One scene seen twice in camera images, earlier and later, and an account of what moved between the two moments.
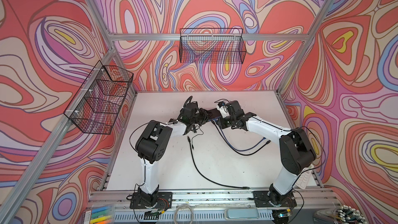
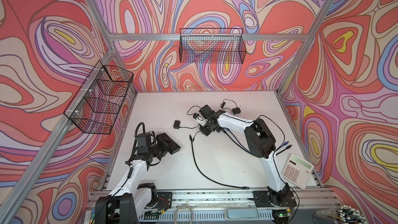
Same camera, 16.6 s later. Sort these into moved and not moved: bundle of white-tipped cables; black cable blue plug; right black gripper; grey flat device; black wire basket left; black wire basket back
Moved: right black gripper; black cable blue plug
Not moved: black wire basket back; grey flat device; bundle of white-tipped cables; black wire basket left
